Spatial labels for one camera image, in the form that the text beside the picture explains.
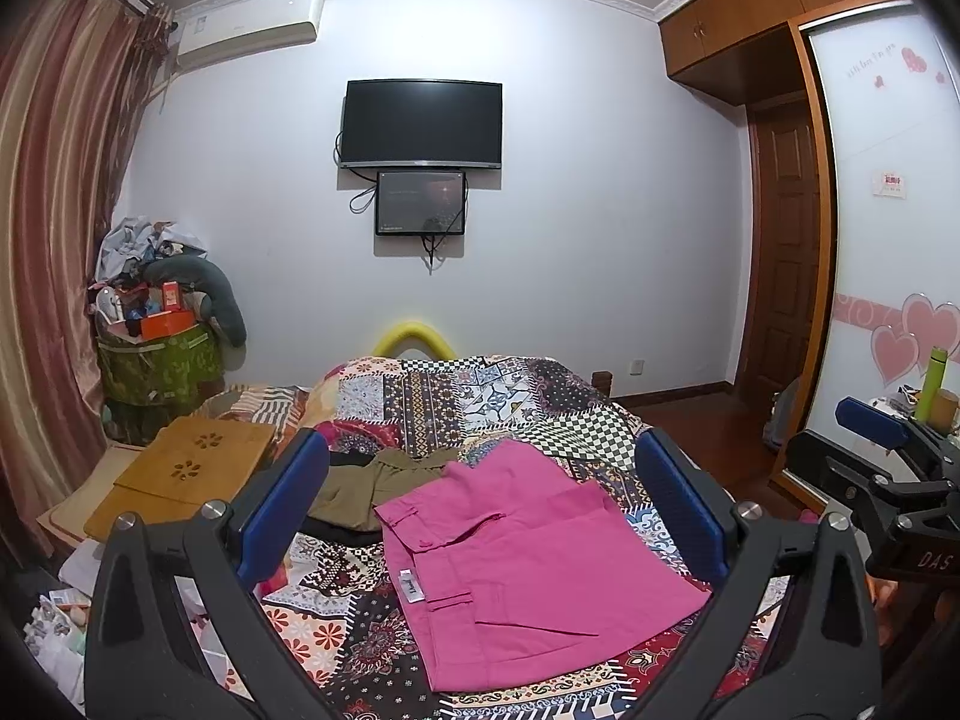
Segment white wardrobe sliding door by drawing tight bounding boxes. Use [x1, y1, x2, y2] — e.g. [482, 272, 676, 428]
[771, 1, 960, 496]

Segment wooden lap desk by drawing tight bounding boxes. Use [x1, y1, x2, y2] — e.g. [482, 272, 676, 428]
[85, 416, 275, 541]

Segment olive green shorts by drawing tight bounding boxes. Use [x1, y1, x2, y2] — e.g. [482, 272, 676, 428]
[308, 449, 459, 533]

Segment small black wall monitor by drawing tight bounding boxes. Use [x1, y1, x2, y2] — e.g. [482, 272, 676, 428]
[374, 169, 467, 238]

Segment wooden door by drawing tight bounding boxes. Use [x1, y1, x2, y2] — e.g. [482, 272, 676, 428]
[736, 99, 820, 449]

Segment green thermos bottle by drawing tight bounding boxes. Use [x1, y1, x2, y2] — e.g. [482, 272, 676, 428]
[913, 346, 949, 424]

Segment wooden overhead cabinet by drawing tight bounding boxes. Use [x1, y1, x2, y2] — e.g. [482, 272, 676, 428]
[659, 0, 880, 106]

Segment pink pants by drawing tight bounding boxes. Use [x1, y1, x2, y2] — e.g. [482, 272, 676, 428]
[376, 440, 709, 692]

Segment black folded garment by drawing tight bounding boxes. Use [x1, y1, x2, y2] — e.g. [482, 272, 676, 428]
[299, 452, 382, 548]

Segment grey neck pillow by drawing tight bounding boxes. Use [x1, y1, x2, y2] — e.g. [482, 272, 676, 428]
[143, 254, 247, 348]

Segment striped pink curtain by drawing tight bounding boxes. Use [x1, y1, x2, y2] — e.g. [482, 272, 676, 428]
[2, 0, 172, 544]

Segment yellow curved headboard pad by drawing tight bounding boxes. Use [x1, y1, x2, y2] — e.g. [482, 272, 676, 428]
[371, 320, 455, 361]

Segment green storage bin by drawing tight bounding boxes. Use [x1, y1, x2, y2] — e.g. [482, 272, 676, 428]
[98, 325, 224, 445]

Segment black wall television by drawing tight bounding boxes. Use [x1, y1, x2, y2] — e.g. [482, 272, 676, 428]
[338, 78, 503, 169]

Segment white air conditioner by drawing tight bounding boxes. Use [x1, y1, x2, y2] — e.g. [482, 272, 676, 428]
[176, 0, 324, 71]

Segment orange box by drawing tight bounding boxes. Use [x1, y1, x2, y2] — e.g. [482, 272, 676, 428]
[140, 309, 197, 341]

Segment pile of white papers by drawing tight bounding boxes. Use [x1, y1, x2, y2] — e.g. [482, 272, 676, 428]
[21, 538, 226, 714]

